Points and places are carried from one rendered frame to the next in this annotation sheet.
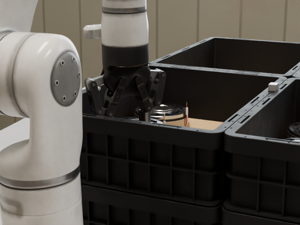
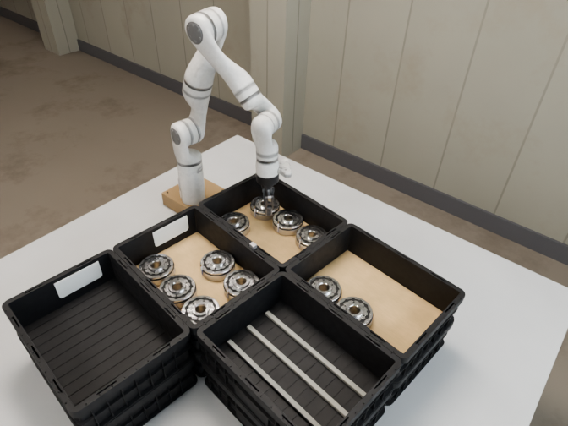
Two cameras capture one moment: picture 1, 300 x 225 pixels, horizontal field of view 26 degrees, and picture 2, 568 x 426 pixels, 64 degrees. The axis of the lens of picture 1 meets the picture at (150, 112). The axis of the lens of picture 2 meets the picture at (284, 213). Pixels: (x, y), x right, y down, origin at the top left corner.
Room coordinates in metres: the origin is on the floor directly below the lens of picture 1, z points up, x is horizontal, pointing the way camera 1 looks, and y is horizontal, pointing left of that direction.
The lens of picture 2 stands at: (1.48, -1.09, 1.84)
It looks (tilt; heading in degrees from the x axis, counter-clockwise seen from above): 39 degrees down; 109
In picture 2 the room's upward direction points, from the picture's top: 2 degrees clockwise
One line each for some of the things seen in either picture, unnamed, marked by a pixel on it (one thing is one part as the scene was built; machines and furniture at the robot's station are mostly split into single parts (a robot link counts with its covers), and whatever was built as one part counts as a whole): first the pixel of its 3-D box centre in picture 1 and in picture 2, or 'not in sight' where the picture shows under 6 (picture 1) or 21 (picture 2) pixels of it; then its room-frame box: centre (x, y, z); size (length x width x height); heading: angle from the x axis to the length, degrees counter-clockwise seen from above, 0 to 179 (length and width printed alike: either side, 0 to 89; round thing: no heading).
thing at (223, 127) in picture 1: (174, 98); (271, 215); (1.08, -0.04, 0.92); 0.40 x 0.30 x 0.02; 155
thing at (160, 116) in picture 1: (161, 110); (312, 235); (1.21, -0.02, 0.86); 0.10 x 0.10 x 0.01
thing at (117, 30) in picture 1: (119, 22); (273, 163); (1.04, 0.05, 1.05); 0.11 x 0.09 x 0.06; 27
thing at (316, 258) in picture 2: (243, 80); (369, 296); (1.44, -0.21, 0.87); 0.40 x 0.30 x 0.11; 155
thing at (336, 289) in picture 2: not in sight; (324, 288); (1.31, -0.23, 0.86); 0.10 x 0.10 x 0.01
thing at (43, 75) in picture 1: (35, 111); (187, 143); (0.68, 0.13, 1.00); 0.09 x 0.09 x 0.17; 65
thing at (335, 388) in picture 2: not in sight; (295, 361); (1.31, -0.48, 0.87); 0.40 x 0.30 x 0.11; 155
